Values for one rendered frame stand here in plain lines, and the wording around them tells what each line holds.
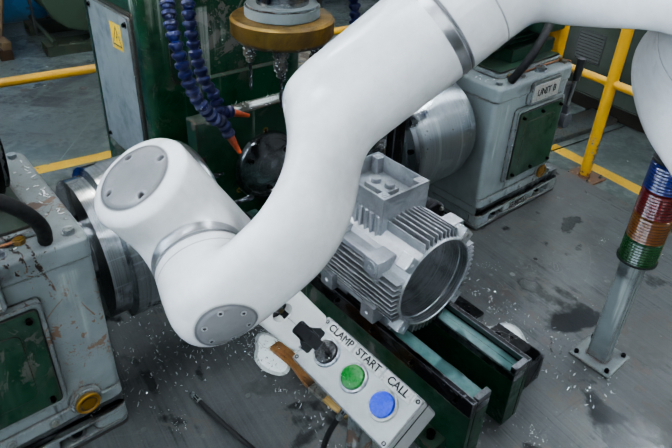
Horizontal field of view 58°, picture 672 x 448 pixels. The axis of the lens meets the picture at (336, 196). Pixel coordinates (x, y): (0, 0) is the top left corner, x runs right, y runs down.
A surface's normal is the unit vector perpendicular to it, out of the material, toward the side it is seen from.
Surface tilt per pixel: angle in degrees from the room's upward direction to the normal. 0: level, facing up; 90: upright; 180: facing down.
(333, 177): 65
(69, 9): 89
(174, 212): 88
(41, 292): 89
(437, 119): 50
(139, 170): 32
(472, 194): 90
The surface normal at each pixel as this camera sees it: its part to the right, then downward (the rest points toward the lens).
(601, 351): -0.76, 0.32
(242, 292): 0.29, 0.46
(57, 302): 0.64, 0.42
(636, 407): 0.04, -0.85
